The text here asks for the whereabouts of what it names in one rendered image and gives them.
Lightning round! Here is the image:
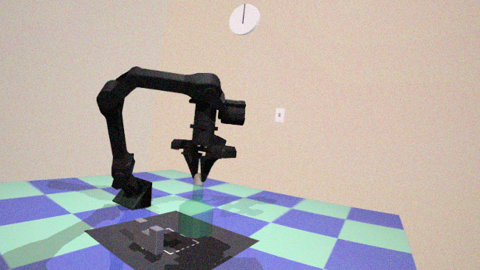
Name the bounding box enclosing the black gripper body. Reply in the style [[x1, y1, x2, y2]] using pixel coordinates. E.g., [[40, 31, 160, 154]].
[[171, 120, 237, 159]]

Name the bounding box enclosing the green glass bottle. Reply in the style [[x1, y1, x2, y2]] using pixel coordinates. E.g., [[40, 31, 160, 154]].
[[177, 173, 214, 238]]

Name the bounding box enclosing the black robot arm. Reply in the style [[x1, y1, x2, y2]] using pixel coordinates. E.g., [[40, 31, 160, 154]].
[[97, 66, 246, 198]]

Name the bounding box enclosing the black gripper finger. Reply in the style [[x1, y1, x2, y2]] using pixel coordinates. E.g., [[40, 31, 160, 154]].
[[181, 152, 202, 178], [199, 156, 221, 181]]

